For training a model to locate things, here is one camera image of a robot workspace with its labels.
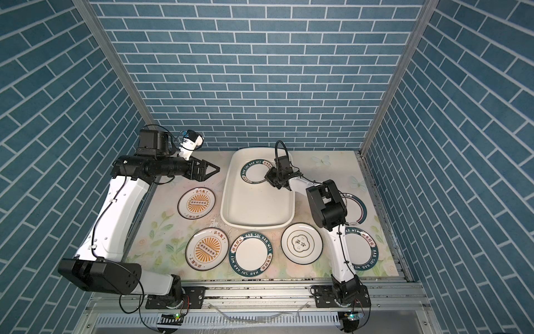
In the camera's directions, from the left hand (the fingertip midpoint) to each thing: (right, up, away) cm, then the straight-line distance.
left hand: (210, 165), depth 71 cm
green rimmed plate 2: (+11, -2, +40) cm, 41 cm away
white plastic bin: (+10, -17, +28) cm, 34 cm away
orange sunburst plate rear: (-16, -18, +28) cm, 37 cm away
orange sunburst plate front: (-6, -34, +14) cm, 37 cm away
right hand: (+16, -4, +34) cm, 37 cm away
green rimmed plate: (+12, -36, +14) cm, 41 cm away
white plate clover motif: (+34, -33, +16) cm, 50 cm away
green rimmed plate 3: (+59, -35, +15) cm, 70 cm away
